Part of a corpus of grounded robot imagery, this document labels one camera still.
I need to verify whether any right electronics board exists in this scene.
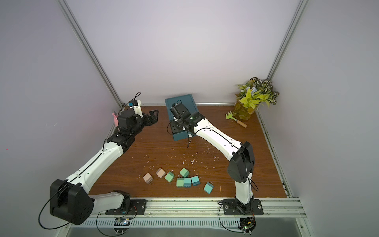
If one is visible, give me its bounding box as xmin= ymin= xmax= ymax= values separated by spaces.
xmin=238 ymin=217 xmax=257 ymax=235

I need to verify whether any teal drawer cabinet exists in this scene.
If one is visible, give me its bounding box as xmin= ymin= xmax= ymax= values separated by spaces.
xmin=165 ymin=94 xmax=198 ymax=141

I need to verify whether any electronics board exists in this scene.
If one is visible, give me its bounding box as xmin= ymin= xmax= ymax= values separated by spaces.
xmin=113 ymin=218 xmax=131 ymax=235
xmin=238 ymin=217 xmax=257 ymax=235

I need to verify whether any green plug bottom left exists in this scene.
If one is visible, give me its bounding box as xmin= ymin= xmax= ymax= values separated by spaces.
xmin=176 ymin=178 xmax=184 ymax=188

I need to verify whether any teal plug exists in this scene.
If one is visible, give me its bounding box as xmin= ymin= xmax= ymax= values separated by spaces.
xmin=184 ymin=178 xmax=192 ymax=188
xmin=191 ymin=176 xmax=200 ymax=186
xmin=203 ymin=182 xmax=214 ymax=194

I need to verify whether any aluminium front rail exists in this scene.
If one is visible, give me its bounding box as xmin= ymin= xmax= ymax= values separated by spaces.
xmin=101 ymin=197 xmax=307 ymax=218

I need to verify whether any teal plug far right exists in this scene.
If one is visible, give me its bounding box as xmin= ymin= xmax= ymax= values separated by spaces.
xmin=203 ymin=182 xmax=214 ymax=194

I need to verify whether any green plug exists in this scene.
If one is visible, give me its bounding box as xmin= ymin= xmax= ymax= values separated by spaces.
xmin=176 ymin=178 xmax=184 ymax=188
xmin=180 ymin=168 xmax=190 ymax=178
xmin=165 ymin=172 xmax=175 ymax=183

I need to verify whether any green plug upper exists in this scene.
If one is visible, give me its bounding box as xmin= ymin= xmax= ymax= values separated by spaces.
xmin=180 ymin=168 xmax=190 ymax=178

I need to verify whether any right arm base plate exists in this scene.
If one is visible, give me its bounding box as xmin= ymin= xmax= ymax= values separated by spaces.
xmin=220 ymin=199 xmax=264 ymax=216

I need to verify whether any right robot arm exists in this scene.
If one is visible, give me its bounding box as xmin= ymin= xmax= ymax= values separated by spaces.
xmin=170 ymin=103 xmax=256 ymax=212

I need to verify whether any left electronics board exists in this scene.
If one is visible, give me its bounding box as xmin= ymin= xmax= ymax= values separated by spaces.
xmin=113 ymin=218 xmax=131 ymax=235

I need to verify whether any artificial plant in vase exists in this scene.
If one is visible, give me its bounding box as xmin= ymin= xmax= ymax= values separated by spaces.
xmin=232 ymin=77 xmax=279 ymax=121

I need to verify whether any teal plug bottom middle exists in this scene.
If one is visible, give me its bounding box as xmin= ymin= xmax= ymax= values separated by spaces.
xmin=184 ymin=178 xmax=192 ymax=188

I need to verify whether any pink spray bottle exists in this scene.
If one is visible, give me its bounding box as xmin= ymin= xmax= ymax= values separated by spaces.
xmin=112 ymin=111 xmax=119 ymax=127

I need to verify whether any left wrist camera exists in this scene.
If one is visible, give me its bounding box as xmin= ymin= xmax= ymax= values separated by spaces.
xmin=128 ymin=99 xmax=143 ymax=118

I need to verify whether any pink plug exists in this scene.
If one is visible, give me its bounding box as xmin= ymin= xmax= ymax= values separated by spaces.
xmin=143 ymin=173 xmax=154 ymax=184
xmin=156 ymin=168 xmax=166 ymax=179

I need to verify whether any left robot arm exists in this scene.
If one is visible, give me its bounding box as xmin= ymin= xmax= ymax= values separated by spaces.
xmin=49 ymin=109 xmax=159 ymax=225

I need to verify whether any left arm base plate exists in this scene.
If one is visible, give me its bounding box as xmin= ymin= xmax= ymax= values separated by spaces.
xmin=105 ymin=199 xmax=147 ymax=216

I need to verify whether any green toy rake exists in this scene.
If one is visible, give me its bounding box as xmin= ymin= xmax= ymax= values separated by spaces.
xmin=226 ymin=111 xmax=247 ymax=128

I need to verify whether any teal plug bottom right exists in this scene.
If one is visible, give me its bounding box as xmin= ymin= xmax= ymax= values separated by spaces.
xmin=191 ymin=176 xmax=200 ymax=186

